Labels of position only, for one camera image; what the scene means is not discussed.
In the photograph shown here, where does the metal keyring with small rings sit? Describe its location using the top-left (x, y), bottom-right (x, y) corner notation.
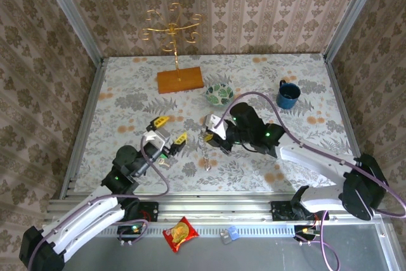
top-left (198, 129), bottom-right (213, 160)

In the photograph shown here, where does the aluminium side rail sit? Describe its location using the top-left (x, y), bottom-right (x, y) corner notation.
top-left (322, 55), bottom-right (376, 198)
top-left (59, 57), bottom-right (108, 201)

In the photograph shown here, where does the floral table cover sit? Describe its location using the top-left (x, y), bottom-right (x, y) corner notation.
top-left (68, 54), bottom-right (365, 193)

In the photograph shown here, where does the small black controller board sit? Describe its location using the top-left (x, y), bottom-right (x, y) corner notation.
top-left (117, 223), bottom-right (148, 243)
top-left (293, 225), bottom-right (321, 242)

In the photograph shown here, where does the red snack packet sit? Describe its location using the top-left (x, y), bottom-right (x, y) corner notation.
top-left (162, 216), bottom-right (200, 254)

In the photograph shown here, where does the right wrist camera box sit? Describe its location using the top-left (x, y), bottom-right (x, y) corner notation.
top-left (204, 114), bottom-right (228, 141)

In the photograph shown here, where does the aluminium frame post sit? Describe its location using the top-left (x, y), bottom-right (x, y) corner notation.
top-left (322, 0), bottom-right (387, 62)
top-left (36, 0), bottom-right (105, 64)

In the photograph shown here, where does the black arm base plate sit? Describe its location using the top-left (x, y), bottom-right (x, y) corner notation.
top-left (270, 200), bottom-right (330, 221)
top-left (102, 201), bottom-right (159, 223)

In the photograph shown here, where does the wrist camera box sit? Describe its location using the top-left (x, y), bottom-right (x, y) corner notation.
top-left (141, 128), bottom-right (171, 149)
top-left (204, 114), bottom-right (228, 141)

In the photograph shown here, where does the grey metal panel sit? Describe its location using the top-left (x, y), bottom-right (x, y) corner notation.
top-left (30, 223), bottom-right (397, 271)

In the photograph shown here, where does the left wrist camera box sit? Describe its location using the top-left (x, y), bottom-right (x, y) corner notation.
top-left (141, 128), bottom-right (171, 149)

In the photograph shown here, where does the purple cable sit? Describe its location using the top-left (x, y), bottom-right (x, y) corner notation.
top-left (217, 91), bottom-right (406, 271)
top-left (27, 137), bottom-right (169, 271)

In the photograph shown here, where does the slotted grey cable duct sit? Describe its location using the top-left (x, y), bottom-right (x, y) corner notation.
top-left (95, 223), bottom-right (296, 237)

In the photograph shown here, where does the dark blue mug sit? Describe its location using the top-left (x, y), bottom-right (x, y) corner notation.
top-left (275, 79), bottom-right (302, 110)

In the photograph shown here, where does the aluminium front rail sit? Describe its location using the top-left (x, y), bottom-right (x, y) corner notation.
top-left (44, 192), bottom-right (391, 223)

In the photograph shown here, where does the gold wire stand wooden base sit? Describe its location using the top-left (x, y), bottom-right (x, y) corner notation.
top-left (138, 2), bottom-right (204, 95)

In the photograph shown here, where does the green leaf pattern bowl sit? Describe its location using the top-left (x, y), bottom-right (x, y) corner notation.
top-left (205, 83), bottom-right (235, 107)

